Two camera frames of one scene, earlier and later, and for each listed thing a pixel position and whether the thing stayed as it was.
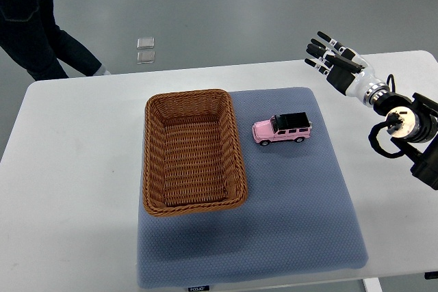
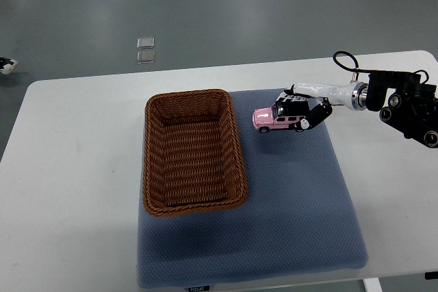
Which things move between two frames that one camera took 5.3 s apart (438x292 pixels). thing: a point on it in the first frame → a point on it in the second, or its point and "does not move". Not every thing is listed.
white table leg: [372, 284] does not move
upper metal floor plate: [145, 43] does not move
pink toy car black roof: [295, 126] → [286, 113]
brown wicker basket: [192, 158] does not move
